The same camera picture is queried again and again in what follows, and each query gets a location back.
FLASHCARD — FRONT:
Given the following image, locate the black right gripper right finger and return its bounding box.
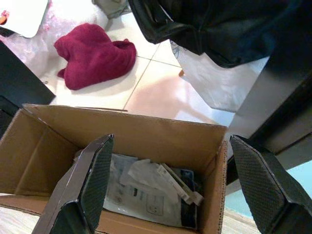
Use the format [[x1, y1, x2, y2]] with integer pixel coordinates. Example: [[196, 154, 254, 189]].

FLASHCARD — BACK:
[[229, 135, 312, 234]]

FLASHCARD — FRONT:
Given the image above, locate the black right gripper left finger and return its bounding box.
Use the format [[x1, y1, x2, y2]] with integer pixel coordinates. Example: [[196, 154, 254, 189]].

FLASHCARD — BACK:
[[31, 133, 115, 234]]

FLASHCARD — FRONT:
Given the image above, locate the long white tube box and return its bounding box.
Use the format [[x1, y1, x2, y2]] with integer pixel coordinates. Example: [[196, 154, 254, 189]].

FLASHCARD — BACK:
[[159, 162, 205, 205]]

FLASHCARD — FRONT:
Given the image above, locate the white plastic mailer bag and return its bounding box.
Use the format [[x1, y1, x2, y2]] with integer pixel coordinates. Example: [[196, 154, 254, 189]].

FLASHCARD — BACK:
[[103, 153, 195, 221]]

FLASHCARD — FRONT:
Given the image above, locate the dark blue flat object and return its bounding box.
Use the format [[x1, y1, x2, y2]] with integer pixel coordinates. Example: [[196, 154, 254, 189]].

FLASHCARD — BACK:
[[180, 168, 204, 230]]

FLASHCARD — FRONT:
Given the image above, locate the brown cardboard box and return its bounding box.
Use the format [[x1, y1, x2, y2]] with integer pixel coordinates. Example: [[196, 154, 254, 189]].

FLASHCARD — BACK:
[[0, 103, 229, 234]]

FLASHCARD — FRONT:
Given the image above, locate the white printed plastic bag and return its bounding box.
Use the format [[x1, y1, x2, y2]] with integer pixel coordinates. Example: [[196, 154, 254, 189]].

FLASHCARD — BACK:
[[170, 40, 269, 113]]

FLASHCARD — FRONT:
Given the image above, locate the large black panel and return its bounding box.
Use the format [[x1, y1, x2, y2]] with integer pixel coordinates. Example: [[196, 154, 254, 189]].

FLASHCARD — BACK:
[[0, 40, 57, 137]]

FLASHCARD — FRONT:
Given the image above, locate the dark red cloth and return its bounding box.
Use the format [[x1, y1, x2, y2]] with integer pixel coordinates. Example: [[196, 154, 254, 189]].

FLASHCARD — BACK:
[[53, 23, 137, 91]]

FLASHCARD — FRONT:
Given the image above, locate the black bag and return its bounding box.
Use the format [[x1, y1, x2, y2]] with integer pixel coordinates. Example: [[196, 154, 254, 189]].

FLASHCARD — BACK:
[[128, 0, 312, 69]]

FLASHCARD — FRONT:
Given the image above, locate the flat white board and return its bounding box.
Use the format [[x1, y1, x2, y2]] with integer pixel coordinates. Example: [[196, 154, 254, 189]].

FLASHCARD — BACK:
[[0, 0, 49, 39]]

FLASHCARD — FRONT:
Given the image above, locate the grey fabric bundle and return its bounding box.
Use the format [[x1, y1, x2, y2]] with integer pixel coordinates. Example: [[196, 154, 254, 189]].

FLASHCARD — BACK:
[[92, 0, 132, 19]]

